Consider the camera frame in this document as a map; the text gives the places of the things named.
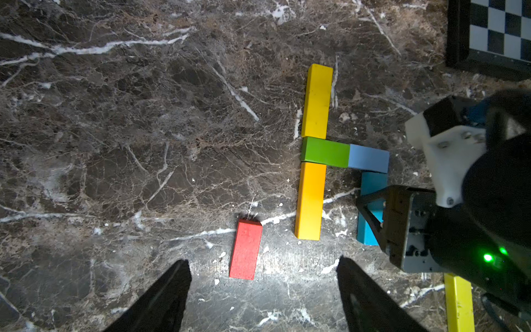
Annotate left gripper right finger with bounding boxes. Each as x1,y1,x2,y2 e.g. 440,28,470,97
337,256,426,331

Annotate light blue short block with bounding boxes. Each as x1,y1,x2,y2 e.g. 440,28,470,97
348,144,390,174

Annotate red short block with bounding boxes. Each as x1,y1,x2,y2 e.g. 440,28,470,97
229,219,263,280

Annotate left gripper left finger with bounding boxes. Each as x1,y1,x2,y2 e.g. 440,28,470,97
105,260,192,332

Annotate black white checkerboard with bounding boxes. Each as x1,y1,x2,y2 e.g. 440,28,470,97
446,0,530,82

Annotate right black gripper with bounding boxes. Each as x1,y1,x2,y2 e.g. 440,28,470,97
355,185,445,273

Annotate green short block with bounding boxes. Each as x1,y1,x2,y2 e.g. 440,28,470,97
300,137,350,168

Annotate yellow-orange long block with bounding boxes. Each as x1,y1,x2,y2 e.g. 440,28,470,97
295,162,326,241

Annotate teal long block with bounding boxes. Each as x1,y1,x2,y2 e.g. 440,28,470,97
356,172,389,246

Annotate yellow long block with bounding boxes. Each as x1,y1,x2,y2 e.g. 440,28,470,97
444,273,475,332
301,64,333,139

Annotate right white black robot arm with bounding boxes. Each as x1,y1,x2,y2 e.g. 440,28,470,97
356,89,530,319

